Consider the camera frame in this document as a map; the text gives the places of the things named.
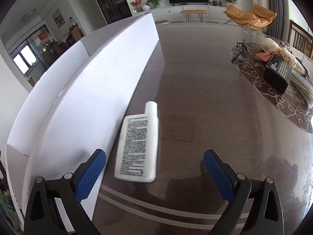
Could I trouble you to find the white lotion bottle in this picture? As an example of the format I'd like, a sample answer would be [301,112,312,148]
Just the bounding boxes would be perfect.
[114,101,159,183]

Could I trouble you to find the cotton swab bag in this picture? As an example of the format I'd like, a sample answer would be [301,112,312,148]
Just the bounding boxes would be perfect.
[287,70,313,109]

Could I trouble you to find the black odor bar box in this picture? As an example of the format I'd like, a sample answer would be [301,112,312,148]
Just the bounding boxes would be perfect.
[263,54,292,94]

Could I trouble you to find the red packet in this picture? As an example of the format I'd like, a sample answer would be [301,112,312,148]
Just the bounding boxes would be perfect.
[255,52,272,62]

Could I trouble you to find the white cardboard box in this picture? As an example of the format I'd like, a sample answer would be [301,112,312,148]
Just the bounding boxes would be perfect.
[5,14,159,221]

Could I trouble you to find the eyeglasses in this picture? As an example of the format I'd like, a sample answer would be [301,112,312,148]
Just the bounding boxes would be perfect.
[231,39,248,63]

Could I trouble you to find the cream knitted cloth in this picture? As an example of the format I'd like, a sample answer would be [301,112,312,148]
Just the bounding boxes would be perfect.
[261,38,306,76]

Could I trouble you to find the wooden dining chair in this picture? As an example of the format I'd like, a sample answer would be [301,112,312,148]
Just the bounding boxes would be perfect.
[288,20,312,59]

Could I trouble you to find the orange lounge chair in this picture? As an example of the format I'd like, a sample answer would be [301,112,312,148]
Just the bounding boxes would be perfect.
[225,3,277,30]

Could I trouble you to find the wooden bench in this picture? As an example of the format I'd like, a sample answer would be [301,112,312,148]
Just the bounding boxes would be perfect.
[180,10,207,22]

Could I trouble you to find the grey curtain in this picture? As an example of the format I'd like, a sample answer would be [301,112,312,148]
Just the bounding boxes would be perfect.
[268,0,290,41]

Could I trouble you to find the white tv cabinet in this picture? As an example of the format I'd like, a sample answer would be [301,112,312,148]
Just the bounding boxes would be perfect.
[133,5,231,23]

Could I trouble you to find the red flower vase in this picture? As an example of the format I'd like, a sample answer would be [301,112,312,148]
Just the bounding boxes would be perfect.
[130,0,143,13]

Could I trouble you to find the green potted plant left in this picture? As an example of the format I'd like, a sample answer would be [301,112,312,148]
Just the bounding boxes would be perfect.
[147,0,162,8]

